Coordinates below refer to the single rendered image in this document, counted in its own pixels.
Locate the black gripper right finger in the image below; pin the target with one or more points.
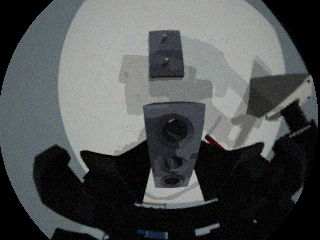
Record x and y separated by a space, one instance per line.
214 165

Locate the red peg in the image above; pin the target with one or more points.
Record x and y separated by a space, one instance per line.
212 141

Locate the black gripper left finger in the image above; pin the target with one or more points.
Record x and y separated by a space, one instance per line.
131 168

